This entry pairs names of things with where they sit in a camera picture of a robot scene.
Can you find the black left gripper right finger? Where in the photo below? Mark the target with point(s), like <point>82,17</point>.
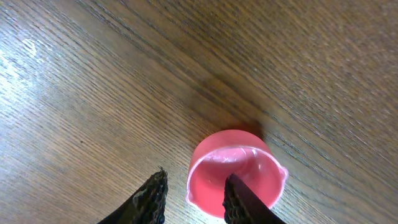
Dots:
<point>242,206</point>

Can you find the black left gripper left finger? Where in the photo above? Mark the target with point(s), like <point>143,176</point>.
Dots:
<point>146,205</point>

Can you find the pink measuring scoop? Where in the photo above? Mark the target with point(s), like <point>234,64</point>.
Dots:
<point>227,152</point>

